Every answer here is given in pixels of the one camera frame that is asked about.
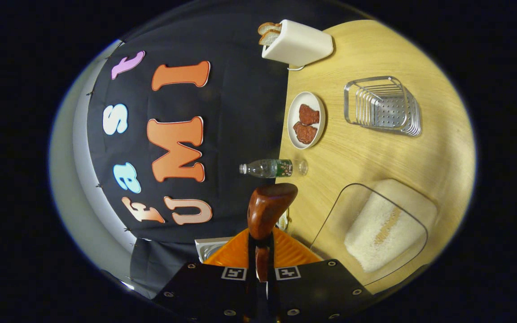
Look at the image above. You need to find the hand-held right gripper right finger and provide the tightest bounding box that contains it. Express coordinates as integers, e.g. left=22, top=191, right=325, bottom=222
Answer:
left=268, top=227, right=374, bottom=323

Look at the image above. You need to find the wooden spoon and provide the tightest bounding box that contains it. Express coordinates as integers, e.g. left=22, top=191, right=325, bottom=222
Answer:
left=247, top=183, right=298, bottom=283

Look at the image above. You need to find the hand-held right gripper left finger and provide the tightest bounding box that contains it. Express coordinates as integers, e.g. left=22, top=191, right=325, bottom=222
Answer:
left=153, top=228, right=258, bottom=323

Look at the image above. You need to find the white rice cooker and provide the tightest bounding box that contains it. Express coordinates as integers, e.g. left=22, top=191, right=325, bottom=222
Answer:
left=194, top=236, right=234, bottom=264

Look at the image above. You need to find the white divided dish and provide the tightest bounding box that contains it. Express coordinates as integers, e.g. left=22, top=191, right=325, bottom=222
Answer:
left=276, top=207, right=291, bottom=232

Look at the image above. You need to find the white round plate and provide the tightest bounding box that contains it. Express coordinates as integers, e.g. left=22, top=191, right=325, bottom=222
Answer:
left=287, top=92, right=326, bottom=149

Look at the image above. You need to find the clear rice container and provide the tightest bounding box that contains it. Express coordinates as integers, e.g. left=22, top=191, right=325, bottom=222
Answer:
left=310, top=179, right=439, bottom=288

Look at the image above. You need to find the metal chopstick holder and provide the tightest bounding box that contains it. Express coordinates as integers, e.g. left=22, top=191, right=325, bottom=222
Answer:
left=343, top=76, right=422, bottom=137

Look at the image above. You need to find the clear plastic water bottle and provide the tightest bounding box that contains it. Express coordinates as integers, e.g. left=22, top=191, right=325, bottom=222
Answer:
left=239, top=158, right=308, bottom=179

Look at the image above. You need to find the black backdrop cloth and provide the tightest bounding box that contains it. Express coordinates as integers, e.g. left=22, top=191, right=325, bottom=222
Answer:
left=87, top=9, right=344, bottom=299

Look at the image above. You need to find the white toaster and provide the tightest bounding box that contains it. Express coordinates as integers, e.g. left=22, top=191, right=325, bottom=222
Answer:
left=262, top=19, right=334, bottom=67

